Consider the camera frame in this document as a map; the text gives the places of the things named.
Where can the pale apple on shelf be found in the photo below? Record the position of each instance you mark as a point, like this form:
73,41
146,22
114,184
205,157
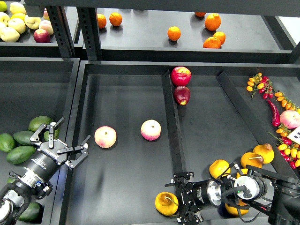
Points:
17,24

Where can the white label card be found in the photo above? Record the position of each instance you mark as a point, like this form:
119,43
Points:
295,135

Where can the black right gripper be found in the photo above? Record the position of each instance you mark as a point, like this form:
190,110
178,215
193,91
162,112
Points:
201,195

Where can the cherry tomato bunch upper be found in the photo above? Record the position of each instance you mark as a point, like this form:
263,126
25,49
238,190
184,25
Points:
261,84

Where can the yellow apple on shelf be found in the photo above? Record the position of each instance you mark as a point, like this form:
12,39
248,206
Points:
32,22

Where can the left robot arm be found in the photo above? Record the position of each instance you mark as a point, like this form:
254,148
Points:
16,197

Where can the bright red apple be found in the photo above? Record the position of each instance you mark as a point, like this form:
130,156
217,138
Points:
181,76

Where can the pink apple right edge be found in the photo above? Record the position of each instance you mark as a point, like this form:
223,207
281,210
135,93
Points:
290,119

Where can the pink apple left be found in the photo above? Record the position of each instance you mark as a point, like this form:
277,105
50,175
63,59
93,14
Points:
105,137

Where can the black shelf upright right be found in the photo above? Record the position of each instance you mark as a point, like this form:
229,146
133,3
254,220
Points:
88,22

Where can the yellow pear behind right arm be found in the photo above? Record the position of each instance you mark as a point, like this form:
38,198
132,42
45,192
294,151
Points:
244,171

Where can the black left tray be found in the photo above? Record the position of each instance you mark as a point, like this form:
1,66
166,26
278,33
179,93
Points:
31,87

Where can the yellow pear with brown tip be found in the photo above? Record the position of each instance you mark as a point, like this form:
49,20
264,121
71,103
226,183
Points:
266,151

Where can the black shelf upright left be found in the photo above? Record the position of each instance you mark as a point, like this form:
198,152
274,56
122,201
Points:
61,31

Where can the pink apple centre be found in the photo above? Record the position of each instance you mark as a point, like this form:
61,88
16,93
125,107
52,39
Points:
150,130

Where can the red chili pepper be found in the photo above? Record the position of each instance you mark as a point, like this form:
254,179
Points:
275,114

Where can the pale pear front left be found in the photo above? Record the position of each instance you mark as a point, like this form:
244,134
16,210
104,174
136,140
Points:
8,34

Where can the pale fruit left edge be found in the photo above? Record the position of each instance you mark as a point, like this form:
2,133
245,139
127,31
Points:
4,18

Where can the green avocado pile right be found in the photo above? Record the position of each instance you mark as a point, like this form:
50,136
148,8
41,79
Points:
56,134

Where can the dark red apple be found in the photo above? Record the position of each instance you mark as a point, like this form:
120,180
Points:
182,95

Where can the pale peach on shelf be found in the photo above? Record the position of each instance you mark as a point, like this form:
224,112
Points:
46,25

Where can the black middle tray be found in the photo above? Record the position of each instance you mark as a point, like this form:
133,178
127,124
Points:
118,186

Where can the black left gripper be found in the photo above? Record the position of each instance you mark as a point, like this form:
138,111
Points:
46,161

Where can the cherry tomato bunch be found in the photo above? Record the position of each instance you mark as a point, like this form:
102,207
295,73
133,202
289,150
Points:
261,84
288,149

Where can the pink apple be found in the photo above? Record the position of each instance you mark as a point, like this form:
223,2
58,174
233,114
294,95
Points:
105,137
150,130

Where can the cherry tomato bunch lower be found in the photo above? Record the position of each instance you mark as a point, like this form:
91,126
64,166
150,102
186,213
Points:
288,149

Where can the yellow lemon on shelf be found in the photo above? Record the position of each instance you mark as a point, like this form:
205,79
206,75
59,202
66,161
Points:
19,16

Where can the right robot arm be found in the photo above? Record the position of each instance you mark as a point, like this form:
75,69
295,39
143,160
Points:
272,194

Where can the black shelf upright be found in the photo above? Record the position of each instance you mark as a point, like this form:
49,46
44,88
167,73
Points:
61,31
88,22

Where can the yellow pear under gripper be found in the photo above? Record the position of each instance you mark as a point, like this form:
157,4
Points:
250,158

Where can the green avocado pile middle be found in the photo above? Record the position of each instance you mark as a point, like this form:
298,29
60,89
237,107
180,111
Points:
23,137

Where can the red apple on shelf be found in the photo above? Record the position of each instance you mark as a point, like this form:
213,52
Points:
41,36

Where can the green avocado pile lower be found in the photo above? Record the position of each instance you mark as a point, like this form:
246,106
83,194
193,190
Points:
20,154

